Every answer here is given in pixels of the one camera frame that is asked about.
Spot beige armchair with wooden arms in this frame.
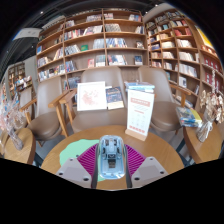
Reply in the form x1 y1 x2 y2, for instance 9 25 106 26
19 76 69 143
138 65 193 134
48 66 134 134

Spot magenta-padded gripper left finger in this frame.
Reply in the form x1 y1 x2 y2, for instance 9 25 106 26
55 143 100 190

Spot round wooden side table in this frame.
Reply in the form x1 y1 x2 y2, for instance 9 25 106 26
0 128 37 166
182 114 224 165

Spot white framed picture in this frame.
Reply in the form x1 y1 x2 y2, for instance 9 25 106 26
76 81 108 112

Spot small distant bookshelf unit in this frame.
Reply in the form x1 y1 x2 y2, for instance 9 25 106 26
7 62 27 91

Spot transparent computer mouse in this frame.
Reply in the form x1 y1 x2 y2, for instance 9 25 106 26
96 134 128 180

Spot white standing sign wooden base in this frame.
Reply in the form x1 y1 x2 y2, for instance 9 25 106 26
124 89 156 142

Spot green cloud-shaped mouse pad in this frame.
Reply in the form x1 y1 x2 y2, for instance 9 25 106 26
59 138 106 183

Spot stack of colourful books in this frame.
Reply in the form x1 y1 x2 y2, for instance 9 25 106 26
175 105 203 128

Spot stack of teal books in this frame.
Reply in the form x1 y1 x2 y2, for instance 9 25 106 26
124 80 156 94

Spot curved wooden bookshelf unit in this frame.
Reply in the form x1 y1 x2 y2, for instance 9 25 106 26
144 9 224 111

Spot large wooden bookshelf unit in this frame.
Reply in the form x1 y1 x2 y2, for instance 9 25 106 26
34 8 149 83

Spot dark cover book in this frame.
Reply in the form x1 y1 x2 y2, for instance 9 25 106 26
105 86 125 111

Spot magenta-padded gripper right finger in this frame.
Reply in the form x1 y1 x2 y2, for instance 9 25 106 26
123 143 169 190

